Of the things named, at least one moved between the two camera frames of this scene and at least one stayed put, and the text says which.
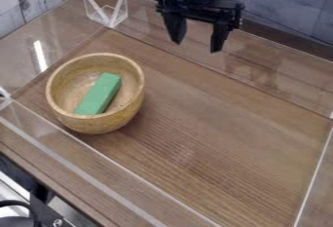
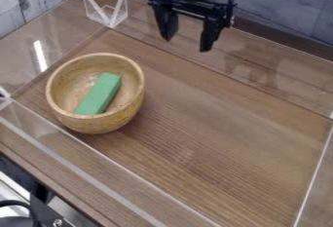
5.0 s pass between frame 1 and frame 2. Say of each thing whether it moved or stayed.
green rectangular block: stayed
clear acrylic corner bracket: stayed
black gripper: moved
